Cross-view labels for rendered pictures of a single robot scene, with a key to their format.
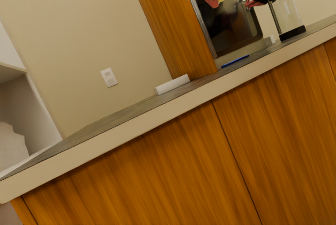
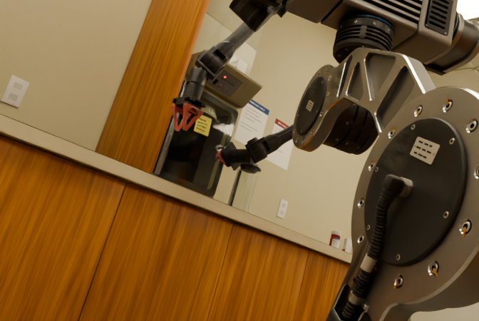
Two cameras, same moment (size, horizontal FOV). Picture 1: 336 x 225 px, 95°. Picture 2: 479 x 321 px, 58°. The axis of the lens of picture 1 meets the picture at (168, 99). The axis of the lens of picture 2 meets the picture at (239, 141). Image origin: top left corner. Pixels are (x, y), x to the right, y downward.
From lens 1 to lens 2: 0.94 m
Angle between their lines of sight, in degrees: 33
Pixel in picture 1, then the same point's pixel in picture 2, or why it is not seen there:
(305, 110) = (184, 258)
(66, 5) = not seen: outside the picture
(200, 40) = (155, 144)
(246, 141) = (124, 236)
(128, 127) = (66, 145)
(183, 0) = (168, 104)
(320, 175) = not seen: outside the picture
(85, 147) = (33, 132)
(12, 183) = not seen: outside the picture
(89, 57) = (16, 48)
